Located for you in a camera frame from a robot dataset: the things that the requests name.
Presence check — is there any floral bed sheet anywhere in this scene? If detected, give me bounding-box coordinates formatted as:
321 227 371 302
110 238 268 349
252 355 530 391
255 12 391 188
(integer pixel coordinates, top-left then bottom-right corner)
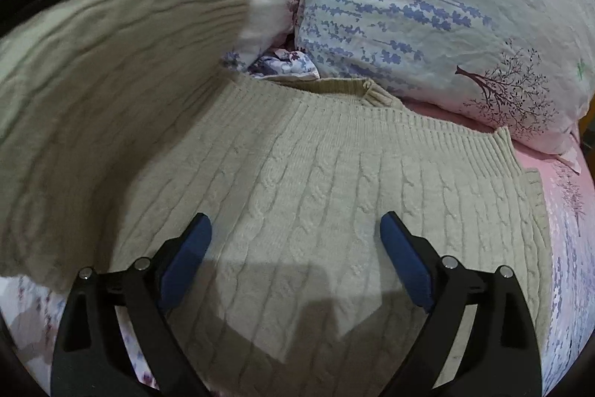
0 46 595 397

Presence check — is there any beige cable-knit sweater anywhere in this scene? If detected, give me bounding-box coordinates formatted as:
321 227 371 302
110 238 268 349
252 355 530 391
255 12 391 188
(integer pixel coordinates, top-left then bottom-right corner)
0 0 556 397

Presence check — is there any pale blue floral pillow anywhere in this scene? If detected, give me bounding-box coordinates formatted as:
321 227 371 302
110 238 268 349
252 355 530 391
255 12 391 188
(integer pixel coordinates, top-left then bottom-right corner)
294 0 587 157

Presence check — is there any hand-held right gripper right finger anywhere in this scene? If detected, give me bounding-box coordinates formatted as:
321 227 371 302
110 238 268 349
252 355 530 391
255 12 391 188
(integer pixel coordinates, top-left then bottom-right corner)
380 211 544 397

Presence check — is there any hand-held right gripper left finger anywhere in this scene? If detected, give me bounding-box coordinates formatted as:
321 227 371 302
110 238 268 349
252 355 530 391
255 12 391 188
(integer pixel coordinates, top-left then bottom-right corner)
51 212 213 397

